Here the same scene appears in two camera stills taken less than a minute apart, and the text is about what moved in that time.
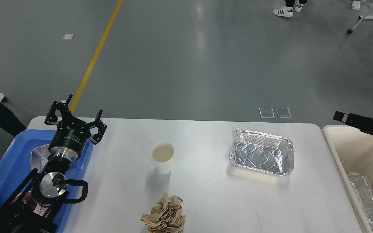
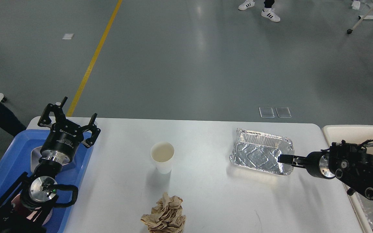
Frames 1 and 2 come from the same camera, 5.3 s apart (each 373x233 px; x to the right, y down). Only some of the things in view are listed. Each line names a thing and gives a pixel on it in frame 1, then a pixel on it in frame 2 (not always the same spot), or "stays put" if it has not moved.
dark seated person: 3,116 stays put
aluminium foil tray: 271,154 stays put
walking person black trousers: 287,10 -> 268,12
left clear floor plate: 266,112 stays put
